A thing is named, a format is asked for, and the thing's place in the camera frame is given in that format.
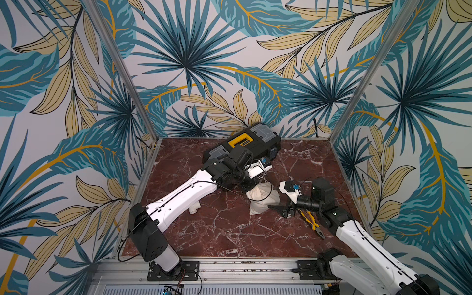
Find cream cloth drawstring bag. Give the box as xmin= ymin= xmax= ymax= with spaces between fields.
xmin=245 ymin=177 xmax=280 ymax=216

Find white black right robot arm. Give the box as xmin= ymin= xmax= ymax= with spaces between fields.
xmin=271 ymin=178 xmax=440 ymax=295

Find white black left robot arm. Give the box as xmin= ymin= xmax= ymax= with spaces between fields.
xmin=127 ymin=146 xmax=272 ymax=277

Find yellow black pliers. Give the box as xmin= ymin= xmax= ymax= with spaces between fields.
xmin=298 ymin=209 xmax=325 ymax=239

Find black plastic toolbox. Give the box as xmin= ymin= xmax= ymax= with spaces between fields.
xmin=202 ymin=123 xmax=281 ymax=170

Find white PVC pipe tee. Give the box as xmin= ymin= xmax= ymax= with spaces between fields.
xmin=188 ymin=201 xmax=201 ymax=215

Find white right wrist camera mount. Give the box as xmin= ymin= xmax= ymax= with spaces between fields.
xmin=279 ymin=181 xmax=302 ymax=204

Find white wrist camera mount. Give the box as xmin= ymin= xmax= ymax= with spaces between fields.
xmin=247 ymin=157 xmax=272 ymax=179
xmin=279 ymin=181 xmax=302 ymax=204

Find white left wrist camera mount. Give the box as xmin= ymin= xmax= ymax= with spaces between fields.
xmin=247 ymin=157 xmax=272 ymax=179

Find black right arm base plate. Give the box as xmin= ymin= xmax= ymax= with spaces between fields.
xmin=292 ymin=259 xmax=329 ymax=280

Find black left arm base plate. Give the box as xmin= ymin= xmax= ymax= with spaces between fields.
xmin=147 ymin=261 xmax=200 ymax=282

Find aluminium frame post left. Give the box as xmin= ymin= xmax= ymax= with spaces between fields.
xmin=83 ymin=0 xmax=159 ymax=143

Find aluminium frame post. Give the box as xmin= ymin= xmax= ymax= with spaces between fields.
xmin=329 ymin=0 xmax=420 ymax=144
xmin=83 ymin=0 xmax=159 ymax=143

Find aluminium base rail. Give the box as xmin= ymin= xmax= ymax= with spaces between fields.
xmin=87 ymin=257 xmax=362 ymax=295

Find aluminium frame post right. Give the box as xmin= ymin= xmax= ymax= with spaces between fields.
xmin=329 ymin=0 xmax=420 ymax=144

